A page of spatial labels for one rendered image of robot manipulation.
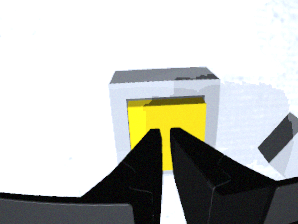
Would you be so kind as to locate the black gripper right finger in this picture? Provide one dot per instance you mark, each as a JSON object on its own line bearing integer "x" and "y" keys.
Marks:
{"x": 214, "y": 189}

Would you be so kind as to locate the yellow button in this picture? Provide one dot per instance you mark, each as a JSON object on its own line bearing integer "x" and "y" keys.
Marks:
{"x": 142, "y": 99}

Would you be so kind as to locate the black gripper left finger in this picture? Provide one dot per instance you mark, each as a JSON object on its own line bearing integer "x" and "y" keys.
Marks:
{"x": 131, "y": 194}

